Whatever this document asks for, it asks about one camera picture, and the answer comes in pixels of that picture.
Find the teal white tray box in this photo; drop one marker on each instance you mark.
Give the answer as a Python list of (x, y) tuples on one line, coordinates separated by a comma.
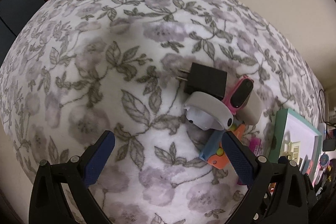
[(291, 127)]

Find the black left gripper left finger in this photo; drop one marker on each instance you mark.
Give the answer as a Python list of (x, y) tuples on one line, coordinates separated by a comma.
[(48, 203)]

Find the large blue orange toy box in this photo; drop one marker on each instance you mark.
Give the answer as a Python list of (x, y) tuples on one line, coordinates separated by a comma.
[(213, 153)]

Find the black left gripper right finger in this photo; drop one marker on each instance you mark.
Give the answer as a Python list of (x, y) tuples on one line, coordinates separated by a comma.
[(243, 161)]

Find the white charger cube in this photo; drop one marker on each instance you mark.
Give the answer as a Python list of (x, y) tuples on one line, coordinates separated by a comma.
[(250, 114)]

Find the floral grey white blanket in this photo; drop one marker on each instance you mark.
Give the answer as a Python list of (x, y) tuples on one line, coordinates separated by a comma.
[(80, 67)]

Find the cream hair claw clip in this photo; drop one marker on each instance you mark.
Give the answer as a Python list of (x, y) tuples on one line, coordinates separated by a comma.
[(291, 151)]

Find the pink black smart watch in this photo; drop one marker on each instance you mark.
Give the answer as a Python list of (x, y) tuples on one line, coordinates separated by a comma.
[(239, 95)]

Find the small blue orange eraser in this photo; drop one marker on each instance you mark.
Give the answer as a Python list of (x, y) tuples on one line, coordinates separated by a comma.
[(307, 166)]

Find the black power adapter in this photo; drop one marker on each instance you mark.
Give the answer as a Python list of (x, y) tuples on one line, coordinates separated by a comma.
[(201, 78)]

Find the white round strap device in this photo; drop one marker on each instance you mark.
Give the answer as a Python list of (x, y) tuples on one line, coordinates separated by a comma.
[(207, 112)]

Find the purple rectangular box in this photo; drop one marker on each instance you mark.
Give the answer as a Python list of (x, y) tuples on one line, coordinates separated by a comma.
[(255, 145)]

